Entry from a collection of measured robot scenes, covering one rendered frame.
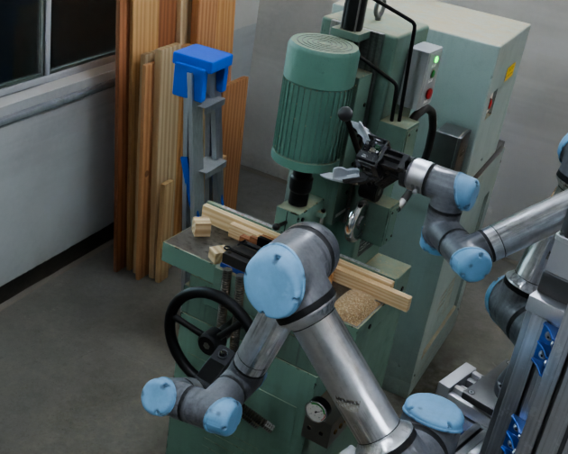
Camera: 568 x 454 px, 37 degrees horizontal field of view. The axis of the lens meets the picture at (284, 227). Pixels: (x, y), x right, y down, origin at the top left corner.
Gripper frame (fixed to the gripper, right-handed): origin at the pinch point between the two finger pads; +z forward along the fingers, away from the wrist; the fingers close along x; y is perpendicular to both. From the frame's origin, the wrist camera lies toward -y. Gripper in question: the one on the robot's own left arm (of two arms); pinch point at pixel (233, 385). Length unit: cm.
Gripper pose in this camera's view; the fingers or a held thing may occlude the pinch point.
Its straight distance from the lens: 205.4
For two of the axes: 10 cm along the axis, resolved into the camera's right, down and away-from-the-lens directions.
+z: 3.7, 1.6, 9.2
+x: 8.5, 3.5, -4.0
